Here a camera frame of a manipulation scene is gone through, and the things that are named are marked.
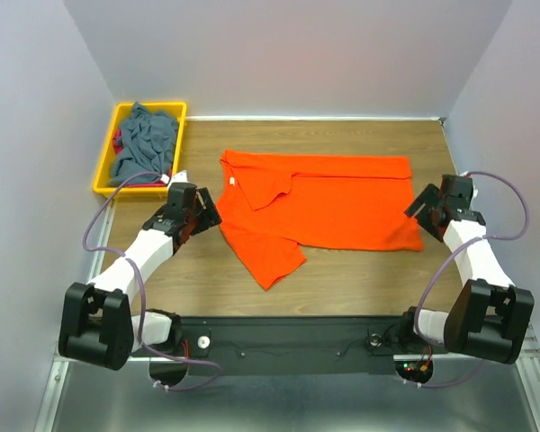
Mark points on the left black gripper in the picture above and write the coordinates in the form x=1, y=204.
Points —
x=210, y=216

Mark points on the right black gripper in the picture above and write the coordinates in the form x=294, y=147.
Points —
x=429, y=197

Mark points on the orange polo shirt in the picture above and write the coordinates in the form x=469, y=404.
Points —
x=272, y=205

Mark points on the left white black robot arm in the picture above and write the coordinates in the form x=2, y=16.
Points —
x=97, y=326

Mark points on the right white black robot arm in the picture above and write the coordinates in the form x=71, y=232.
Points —
x=490, y=316

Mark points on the grey t shirt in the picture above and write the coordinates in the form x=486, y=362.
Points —
x=140, y=118

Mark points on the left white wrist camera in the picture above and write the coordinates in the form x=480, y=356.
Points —
x=179, y=177

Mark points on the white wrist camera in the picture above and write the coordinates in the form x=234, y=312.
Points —
x=474, y=191
x=179, y=177

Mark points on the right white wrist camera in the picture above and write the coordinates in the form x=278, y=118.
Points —
x=474, y=191

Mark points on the left aluminium side rail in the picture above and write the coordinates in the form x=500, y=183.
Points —
x=96, y=236

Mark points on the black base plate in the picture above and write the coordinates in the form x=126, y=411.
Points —
x=245, y=346

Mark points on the aluminium frame rail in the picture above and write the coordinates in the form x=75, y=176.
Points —
x=530, y=347

